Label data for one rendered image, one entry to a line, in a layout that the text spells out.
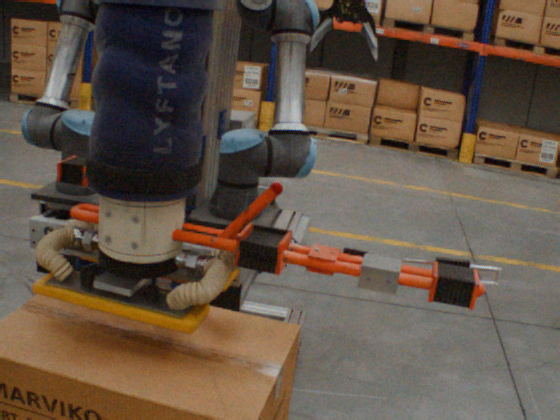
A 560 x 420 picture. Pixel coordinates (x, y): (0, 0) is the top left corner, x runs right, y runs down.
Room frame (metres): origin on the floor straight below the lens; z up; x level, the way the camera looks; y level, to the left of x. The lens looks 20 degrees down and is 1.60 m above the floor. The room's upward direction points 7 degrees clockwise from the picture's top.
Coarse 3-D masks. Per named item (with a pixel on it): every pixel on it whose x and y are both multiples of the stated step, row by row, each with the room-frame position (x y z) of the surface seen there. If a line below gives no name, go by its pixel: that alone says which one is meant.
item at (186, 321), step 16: (80, 272) 1.02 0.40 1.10; (48, 288) 0.99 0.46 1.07; (64, 288) 1.00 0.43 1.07; (80, 288) 1.00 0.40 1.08; (96, 288) 1.01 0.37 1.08; (80, 304) 0.97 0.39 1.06; (96, 304) 0.97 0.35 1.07; (112, 304) 0.97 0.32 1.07; (128, 304) 0.97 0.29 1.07; (144, 304) 0.98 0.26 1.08; (160, 304) 0.99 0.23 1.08; (208, 304) 1.03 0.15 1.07; (144, 320) 0.95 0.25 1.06; (160, 320) 0.95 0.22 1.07; (176, 320) 0.95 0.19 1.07; (192, 320) 0.96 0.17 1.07
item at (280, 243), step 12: (264, 228) 1.11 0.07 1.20; (276, 228) 1.11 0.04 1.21; (240, 240) 1.03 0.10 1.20; (252, 240) 1.05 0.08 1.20; (264, 240) 1.06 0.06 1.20; (276, 240) 1.07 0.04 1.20; (288, 240) 1.07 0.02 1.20; (240, 252) 1.03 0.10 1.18; (252, 252) 1.03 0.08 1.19; (264, 252) 1.02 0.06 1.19; (276, 252) 1.01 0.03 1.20; (240, 264) 1.02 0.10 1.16; (252, 264) 1.02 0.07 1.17; (264, 264) 1.02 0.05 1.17; (276, 264) 1.02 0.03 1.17
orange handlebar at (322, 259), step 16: (80, 208) 1.13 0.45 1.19; (96, 208) 1.14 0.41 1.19; (192, 224) 1.11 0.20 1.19; (176, 240) 1.07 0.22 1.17; (192, 240) 1.06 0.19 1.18; (208, 240) 1.05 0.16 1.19; (224, 240) 1.05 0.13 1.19; (288, 256) 1.03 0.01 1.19; (304, 256) 1.03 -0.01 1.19; (320, 256) 1.03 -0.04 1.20; (336, 256) 1.04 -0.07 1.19; (352, 256) 1.06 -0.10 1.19; (320, 272) 1.02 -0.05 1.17; (336, 272) 1.02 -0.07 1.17; (352, 272) 1.01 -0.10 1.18; (416, 272) 1.03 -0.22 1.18; (480, 288) 0.98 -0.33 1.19
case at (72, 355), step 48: (0, 336) 0.99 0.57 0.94; (48, 336) 1.02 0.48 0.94; (96, 336) 1.05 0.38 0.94; (144, 336) 1.08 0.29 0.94; (192, 336) 1.12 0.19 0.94; (240, 336) 1.15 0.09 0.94; (288, 336) 1.17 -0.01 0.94; (0, 384) 0.92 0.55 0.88; (48, 384) 0.90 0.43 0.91; (96, 384) 0.89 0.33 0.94; (144, 384) 0.92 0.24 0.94; (192, 384) 0.94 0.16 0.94; (240, 384) 0.97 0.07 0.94; (288, 384) 1.16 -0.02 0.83
